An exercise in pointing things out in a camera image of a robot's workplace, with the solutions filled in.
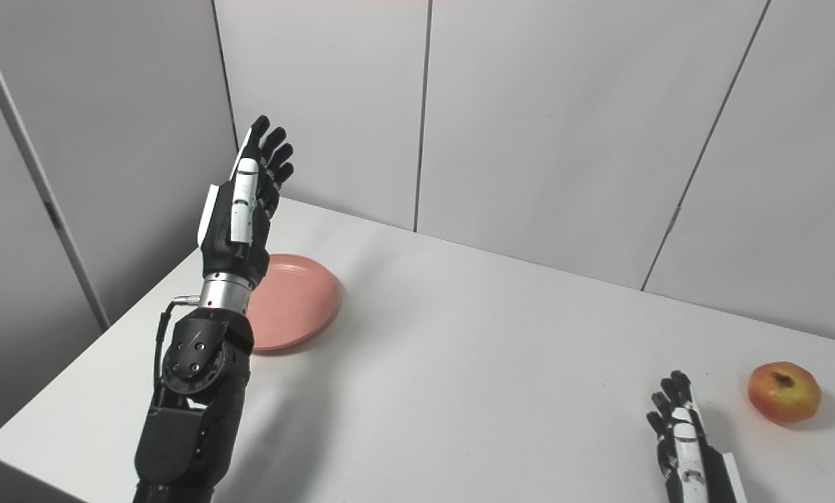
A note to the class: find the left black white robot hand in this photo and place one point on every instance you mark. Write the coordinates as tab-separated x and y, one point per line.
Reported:
232	234

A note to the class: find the pink round plate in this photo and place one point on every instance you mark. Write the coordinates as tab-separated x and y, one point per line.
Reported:
298	300

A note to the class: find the red yellow pomegranate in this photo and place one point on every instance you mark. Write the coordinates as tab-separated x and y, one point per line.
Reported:
784	395

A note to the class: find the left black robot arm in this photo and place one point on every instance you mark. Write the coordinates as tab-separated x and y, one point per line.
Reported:
193	398

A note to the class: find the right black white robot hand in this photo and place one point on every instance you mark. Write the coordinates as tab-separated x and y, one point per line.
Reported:
696	468

